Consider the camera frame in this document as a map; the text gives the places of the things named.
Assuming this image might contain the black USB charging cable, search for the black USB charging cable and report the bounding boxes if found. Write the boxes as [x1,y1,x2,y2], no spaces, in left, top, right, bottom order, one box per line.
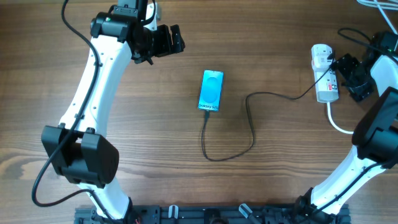
[200,51,337,162]

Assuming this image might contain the white power strip socket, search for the white power strip socket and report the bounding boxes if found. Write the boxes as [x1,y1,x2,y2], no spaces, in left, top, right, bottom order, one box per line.
[311,44,339,103]

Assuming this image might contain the white power strip cord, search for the white power strip cord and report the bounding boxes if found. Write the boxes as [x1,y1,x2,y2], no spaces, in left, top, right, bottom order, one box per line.
[325,0,398,135]

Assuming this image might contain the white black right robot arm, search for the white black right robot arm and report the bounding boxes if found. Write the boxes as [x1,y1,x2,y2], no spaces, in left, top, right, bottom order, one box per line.
[291,31,397,223]

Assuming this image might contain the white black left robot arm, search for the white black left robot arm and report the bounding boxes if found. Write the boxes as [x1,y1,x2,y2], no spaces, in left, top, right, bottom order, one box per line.
[41,1,185,223]

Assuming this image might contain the blue Galaxy smartphone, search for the blue Galaxy smartphone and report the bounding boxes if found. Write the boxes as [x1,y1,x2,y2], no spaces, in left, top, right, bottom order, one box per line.
[198,70,224,111]

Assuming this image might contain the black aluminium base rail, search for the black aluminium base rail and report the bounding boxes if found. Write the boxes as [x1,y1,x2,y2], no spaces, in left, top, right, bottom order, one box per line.
[74,203,351,224]

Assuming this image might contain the white USB charger plug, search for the white USB charger plug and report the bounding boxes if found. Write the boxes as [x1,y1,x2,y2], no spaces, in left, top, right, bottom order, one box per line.
[312,55,333,72]

